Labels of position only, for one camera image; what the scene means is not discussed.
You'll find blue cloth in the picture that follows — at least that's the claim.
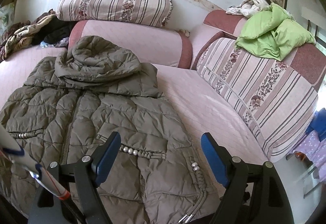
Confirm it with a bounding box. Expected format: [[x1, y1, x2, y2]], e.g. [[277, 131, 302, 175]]
[[305, 108, 326, 142]]

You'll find glass window door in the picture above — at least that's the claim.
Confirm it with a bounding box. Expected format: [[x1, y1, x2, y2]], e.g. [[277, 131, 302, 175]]
[[0, 2, 15, 36]]

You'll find black clothes pile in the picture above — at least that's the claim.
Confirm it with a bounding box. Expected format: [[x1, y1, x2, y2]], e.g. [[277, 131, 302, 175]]
[[36, 17, 77, 43]]

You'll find white red blue cable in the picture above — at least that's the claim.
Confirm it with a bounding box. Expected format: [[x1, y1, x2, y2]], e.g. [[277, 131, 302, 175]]
[[0, 123, 71, 201]]

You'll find maroon cloth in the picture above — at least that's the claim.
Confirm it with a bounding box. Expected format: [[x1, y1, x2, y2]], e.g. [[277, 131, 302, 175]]
[[0, 8, 57, 62]]

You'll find glass table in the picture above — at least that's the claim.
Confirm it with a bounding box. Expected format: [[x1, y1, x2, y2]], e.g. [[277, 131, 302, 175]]
[[285, 152, 325, 199]]

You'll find purple dotted cloth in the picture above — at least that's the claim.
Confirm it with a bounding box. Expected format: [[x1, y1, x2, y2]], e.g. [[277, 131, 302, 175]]
[[293, 130, 326, 181]]

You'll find white floral cloth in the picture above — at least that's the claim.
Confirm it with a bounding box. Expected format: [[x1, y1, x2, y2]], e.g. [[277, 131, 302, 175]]
[[225, 0, 269, 18]]

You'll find striped floral pillow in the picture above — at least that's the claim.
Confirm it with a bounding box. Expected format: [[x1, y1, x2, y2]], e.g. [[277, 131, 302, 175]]
[[56, 0, 173, 28]]

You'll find olive quilted puffer jacket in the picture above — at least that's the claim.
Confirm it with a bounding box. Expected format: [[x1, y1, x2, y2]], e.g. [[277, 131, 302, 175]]
[[1, 36, 219, 223]]

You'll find pink red bolster cushion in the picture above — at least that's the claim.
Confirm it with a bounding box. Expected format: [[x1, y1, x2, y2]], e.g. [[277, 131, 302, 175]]
[[68, 20, 192, 69]]

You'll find beige brown patterned blanket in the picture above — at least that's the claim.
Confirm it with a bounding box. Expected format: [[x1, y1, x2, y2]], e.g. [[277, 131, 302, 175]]
[[1, 14, 56, 61]]

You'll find light green blanket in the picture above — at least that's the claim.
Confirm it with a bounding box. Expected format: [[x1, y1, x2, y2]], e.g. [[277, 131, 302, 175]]
[[235, 3, 316, 61]]

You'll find striped floral side cushion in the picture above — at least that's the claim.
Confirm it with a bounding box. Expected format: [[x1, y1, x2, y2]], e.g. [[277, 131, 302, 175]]
[[196, 38, 318, 162]]

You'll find clear plastic bag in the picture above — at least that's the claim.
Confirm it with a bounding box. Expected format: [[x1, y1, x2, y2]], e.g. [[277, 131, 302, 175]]
[[40, 37, 70, 48]]

